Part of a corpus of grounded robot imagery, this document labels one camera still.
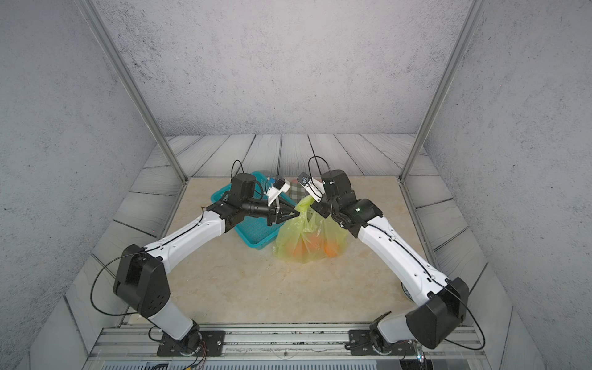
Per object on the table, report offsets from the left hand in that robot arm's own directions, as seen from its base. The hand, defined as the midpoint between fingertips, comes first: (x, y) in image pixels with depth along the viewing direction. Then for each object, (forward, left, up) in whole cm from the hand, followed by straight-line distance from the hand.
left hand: (299, 214), depth 74 cm
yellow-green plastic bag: (-3, 0, -4) cm, 5 cm away
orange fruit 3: (-3, -11, -19) cm, 22 cm away
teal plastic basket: (+12, +19, -27) cm, 35 cm away
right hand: (+7, -8, +4) cm, 11 cm away
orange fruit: (-3, -5, -12) cm, 14 cm away
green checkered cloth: (+10, +1, 0) cm, 10 cm away
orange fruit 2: (-3, 0, -18) cm, 19 cm away
